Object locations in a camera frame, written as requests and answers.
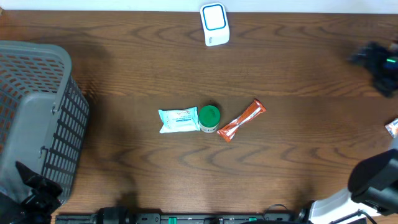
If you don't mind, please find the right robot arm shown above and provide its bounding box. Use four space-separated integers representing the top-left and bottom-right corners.
294 40 397 223

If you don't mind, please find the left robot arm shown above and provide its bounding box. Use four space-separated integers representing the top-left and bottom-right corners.
1 161 137 224

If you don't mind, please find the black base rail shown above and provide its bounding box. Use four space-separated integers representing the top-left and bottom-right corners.
55 213 292 224

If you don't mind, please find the teal wet wipes pack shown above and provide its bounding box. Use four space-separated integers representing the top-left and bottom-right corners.
158 106 200 134

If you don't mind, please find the green lid jar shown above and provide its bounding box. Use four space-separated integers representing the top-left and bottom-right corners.
198 105 221 133

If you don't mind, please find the grey plastic basket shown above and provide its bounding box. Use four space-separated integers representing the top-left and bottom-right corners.
1 40 90 223

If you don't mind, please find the red snack bar wrapper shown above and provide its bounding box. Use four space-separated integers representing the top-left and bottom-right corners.
217 100 266 142

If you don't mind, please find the white barcode scanner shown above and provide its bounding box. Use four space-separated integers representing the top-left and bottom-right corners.
200 2 230 47

